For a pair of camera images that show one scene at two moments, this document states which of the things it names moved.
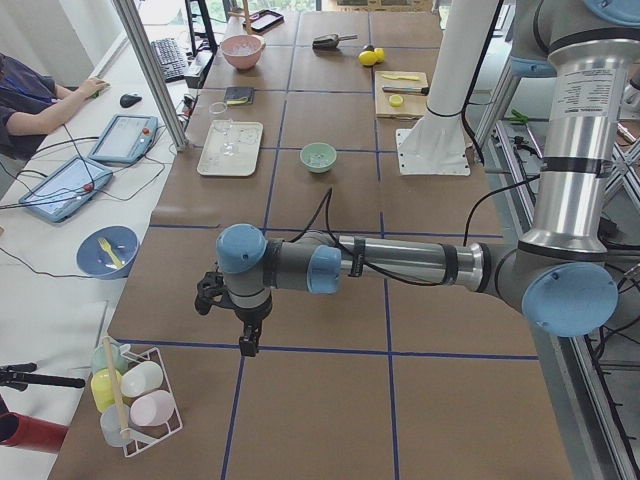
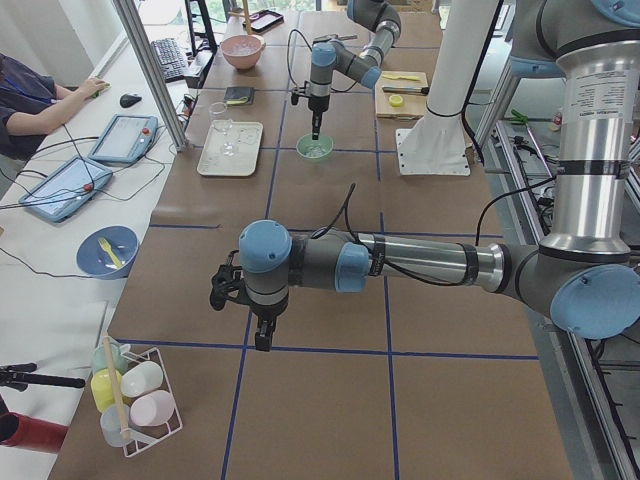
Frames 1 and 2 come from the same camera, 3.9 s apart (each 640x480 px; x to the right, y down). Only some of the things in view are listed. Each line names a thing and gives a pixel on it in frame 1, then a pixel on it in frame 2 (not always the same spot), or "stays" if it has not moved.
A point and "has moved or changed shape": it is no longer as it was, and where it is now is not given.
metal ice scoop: [331, 40] stays
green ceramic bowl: [318, 157] has moved or changed shape
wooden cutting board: [413, 105] stays
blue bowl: [94, 260] stays
